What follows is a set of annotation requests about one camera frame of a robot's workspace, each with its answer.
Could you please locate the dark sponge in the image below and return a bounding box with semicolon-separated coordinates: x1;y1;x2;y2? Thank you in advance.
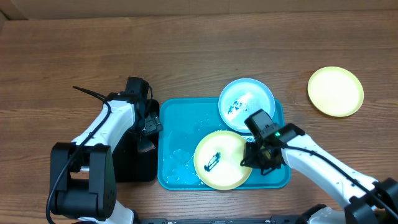
137;137;155;154

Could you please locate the yellow-green plate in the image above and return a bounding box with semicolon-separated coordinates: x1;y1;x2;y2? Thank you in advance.
307;67;364;118
193;131;252;190

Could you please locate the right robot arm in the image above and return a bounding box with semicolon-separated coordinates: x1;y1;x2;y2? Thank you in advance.
241;122;397;223

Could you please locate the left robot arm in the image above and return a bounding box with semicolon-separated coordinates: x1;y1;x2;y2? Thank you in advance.
45;90;162;223

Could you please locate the teal plastic tray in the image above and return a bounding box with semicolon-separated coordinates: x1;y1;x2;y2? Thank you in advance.
157;97;291;190

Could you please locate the black plastic tray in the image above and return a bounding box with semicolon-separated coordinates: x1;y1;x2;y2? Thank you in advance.
111;99;161;183

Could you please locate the light blue plate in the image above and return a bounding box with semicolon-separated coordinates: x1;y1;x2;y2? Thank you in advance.
218;78;275;133

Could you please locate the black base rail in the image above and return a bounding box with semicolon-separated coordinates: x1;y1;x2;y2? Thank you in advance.
134;215;306;224

